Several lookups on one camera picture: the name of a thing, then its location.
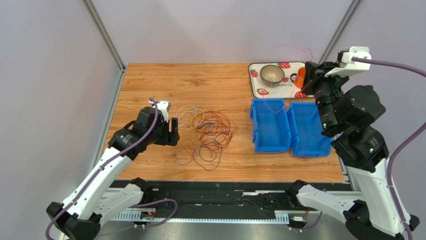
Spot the light purple wire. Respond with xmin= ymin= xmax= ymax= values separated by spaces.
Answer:
xmin=162 ymin=142 xmax=201 ymax=166

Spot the dark red wire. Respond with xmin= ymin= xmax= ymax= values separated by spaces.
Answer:
xmin=194 ymin=110 xmax=238 ymax=150

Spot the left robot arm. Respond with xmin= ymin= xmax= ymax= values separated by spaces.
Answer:
xmin=45 ymin=98 xmax=180 ymax=240

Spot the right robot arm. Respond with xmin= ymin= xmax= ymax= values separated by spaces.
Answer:
xmin=285 ymin=61 xmax=420 ymax=240

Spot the orange mug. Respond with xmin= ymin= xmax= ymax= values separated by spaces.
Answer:
xmin=290 ymin=67 xmax=306 ymax=89

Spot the ceramic bowl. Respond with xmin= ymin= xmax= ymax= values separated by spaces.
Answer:
xmin=260 ymin=64 xmax=285 ymax=86

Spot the right blue plastic bin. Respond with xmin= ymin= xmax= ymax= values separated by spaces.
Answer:
xmin=287 ymin=102 xmax=332 ymax=158

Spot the blue plastic bin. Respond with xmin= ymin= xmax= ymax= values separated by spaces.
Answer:
xmin=249 ymin=98 xmax=292 ymax=154
xmin=287 ymin=102 xmax=332 ymax=158

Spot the strawberry print tray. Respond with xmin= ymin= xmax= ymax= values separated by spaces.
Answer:
xmin=248 ymin=61 xmax=314 ymax=99

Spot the left blue plastic bin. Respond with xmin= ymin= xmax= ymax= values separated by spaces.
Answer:
xmin=249 ymin=98 xmax=292 ymax=154

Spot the yellow wire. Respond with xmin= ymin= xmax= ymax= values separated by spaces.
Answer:
xmin=179 ymin=108 xmax=214 ymax=149

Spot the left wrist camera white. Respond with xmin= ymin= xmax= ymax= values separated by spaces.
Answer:
xmin=156 ymin=100 xmax=171 ymax=123

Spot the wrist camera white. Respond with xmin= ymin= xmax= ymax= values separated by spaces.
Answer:
xmin=156 ymin=100 xmax=171 ymax=123
xmin=324 ymin=46 xmax=372 ymax=77

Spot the white wire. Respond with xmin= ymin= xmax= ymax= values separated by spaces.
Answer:
xmin=173 ymin=104 xmax=209 ymax=131

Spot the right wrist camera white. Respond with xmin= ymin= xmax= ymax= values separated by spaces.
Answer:
xmin=324 ymin=46 xmax=372 ymax=77

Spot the orange wire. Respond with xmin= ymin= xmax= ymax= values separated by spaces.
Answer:
xmin=194 ymin=111 xmax=234 ymax=144

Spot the right aluminium frame post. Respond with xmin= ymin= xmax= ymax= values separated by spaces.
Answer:
xmin=316 ymin=0 xmax=364 ymax=64

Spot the aluminium frame post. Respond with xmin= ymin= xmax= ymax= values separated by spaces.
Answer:
xmin=316 ymin=0 xmax=364 ymax=64
xmin=82 ymin=0 xmax=126 ymax=73

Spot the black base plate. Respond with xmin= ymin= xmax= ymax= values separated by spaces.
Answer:
xmin=141 ymin=180 xmax=318 ymax=219

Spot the slotted cable duct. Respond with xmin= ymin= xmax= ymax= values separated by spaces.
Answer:
xmin=110 ymin=208 xmax=291 ymax=225

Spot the left aluminium frame post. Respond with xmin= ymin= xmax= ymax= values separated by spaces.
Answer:
xmin=82 ymin=0 xmax=126 ymax=73

